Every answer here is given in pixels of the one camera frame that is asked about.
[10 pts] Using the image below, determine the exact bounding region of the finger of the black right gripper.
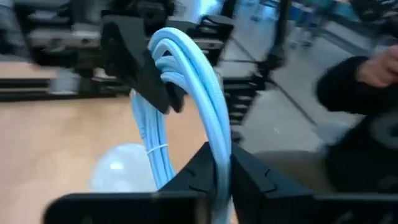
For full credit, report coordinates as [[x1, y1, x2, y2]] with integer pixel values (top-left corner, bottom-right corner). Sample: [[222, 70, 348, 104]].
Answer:
[[163, 15, 234, 113], [101, 16, 172, 115]]

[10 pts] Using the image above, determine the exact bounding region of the person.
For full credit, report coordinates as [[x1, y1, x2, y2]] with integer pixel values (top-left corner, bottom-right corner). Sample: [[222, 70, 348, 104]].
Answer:
[[315, 43, 398, 195]]

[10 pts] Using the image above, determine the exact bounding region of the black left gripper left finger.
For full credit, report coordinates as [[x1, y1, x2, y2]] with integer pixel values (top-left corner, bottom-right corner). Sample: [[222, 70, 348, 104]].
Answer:
[[42, 142, 219, 224]]

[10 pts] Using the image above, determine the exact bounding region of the light blue USB cable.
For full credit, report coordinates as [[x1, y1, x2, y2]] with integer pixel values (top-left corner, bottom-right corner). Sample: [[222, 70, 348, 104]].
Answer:
[[129, 26, 234, 224]]

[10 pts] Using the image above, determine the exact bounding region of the person's hand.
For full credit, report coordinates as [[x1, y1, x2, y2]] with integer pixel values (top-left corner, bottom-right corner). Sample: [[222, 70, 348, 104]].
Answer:
[[356, 45, 398, 89]]

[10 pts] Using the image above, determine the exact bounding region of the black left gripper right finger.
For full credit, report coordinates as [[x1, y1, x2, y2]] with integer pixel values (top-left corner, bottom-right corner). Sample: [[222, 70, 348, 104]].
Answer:
[[230, 142, 398, 224]]

